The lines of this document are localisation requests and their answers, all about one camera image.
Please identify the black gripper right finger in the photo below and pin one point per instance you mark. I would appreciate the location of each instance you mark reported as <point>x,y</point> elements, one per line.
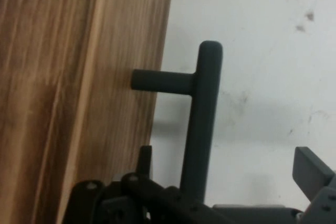
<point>320,182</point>

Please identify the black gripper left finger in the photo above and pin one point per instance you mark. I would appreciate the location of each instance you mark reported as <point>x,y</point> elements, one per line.
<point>118,200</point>

